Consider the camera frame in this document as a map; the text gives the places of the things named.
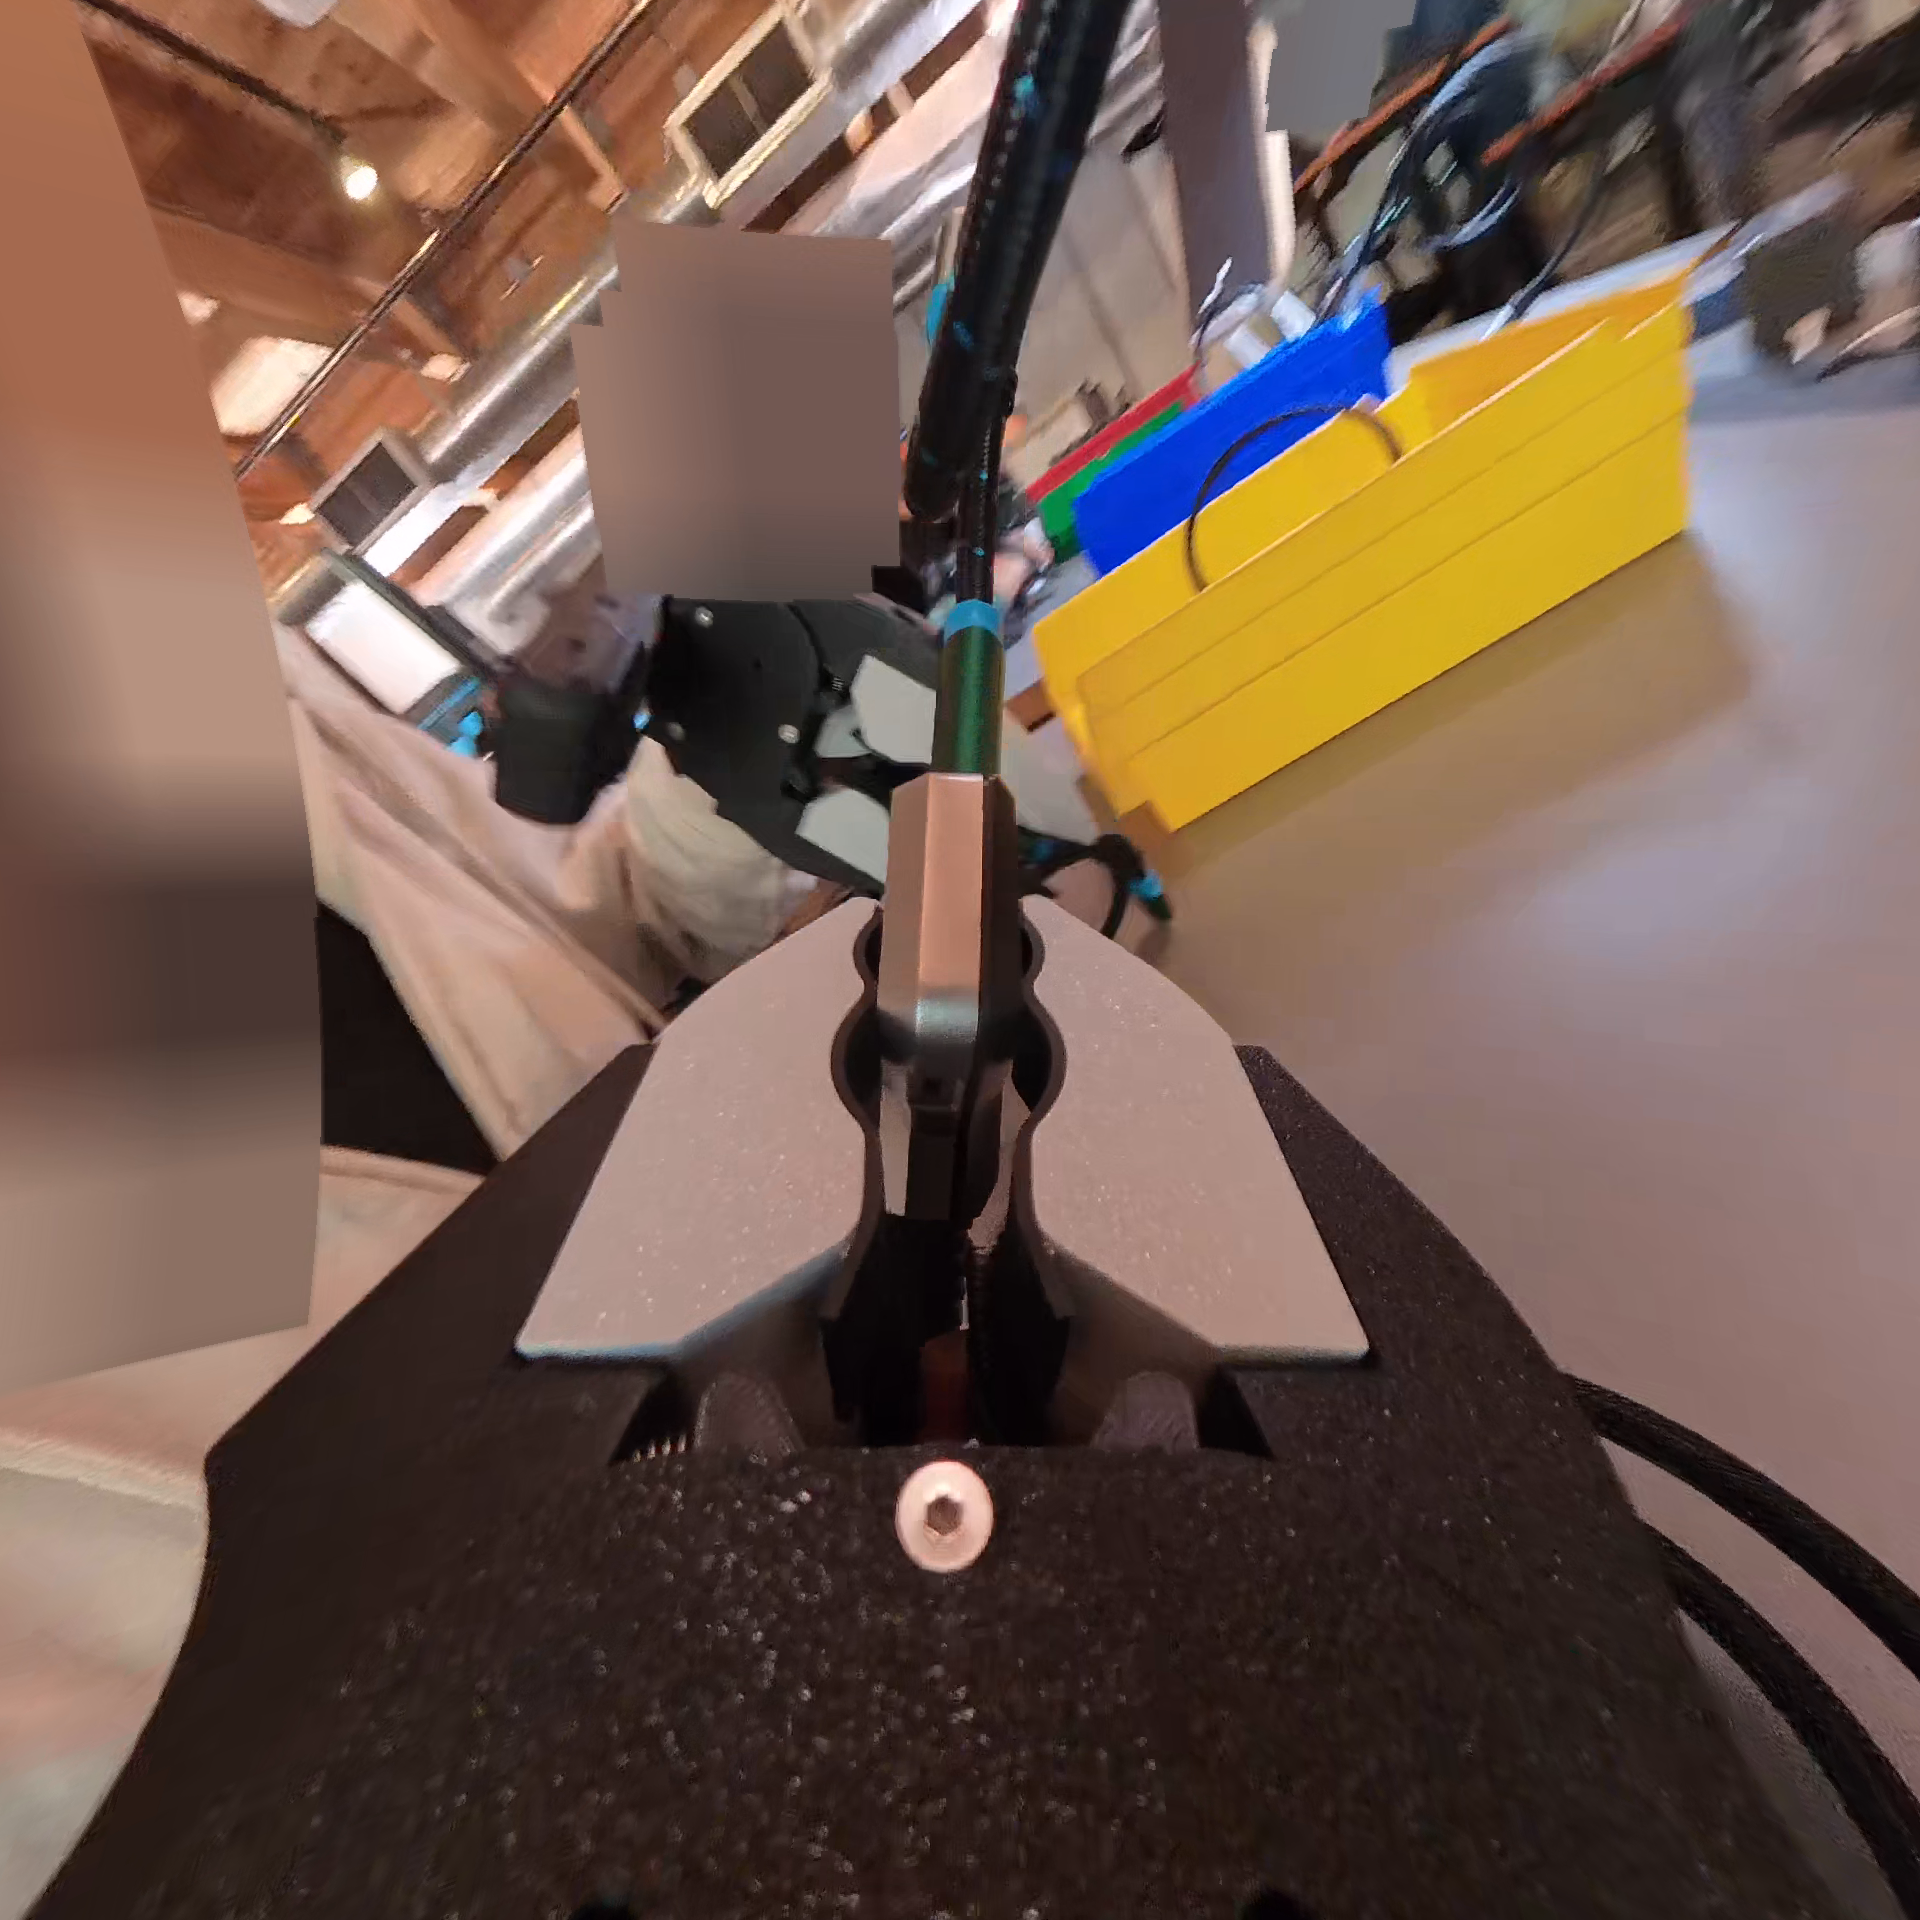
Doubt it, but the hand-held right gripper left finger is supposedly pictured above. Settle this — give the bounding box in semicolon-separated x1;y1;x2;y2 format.
516;895;890;1430

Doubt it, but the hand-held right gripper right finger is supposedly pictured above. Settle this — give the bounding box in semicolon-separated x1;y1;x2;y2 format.
972;901;1372;1437

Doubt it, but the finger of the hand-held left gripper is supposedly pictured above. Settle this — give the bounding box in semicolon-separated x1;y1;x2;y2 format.
852;652;944;755
796;785;897;881

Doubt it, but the black braided HDMI cable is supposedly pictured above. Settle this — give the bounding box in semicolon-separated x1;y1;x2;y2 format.
901;0;1139;781
1017;827;1176;951

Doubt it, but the silver HDMI splitter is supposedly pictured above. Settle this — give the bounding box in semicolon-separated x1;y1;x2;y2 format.
873;772;1920;1907

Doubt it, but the yellow plastic bin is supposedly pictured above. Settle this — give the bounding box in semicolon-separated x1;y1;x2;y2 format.
1030;270;1696;835

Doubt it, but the person's left forearm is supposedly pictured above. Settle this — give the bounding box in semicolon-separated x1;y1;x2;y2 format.
276;599;818;1052

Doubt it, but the grey desk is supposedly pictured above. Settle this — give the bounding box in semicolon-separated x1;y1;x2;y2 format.
997;323;1920;1920

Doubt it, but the blue plastic bin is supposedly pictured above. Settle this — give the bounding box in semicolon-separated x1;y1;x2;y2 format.
1072;293;1395;579

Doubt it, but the red plastic bin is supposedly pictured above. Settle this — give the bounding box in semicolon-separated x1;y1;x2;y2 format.
1027;374;1203;505

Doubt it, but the small black power box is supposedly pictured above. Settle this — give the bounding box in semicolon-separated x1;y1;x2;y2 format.
1739;217;1877;361

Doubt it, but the thin black cable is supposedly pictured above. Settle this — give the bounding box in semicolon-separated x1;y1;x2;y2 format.
1184;404;1404;595

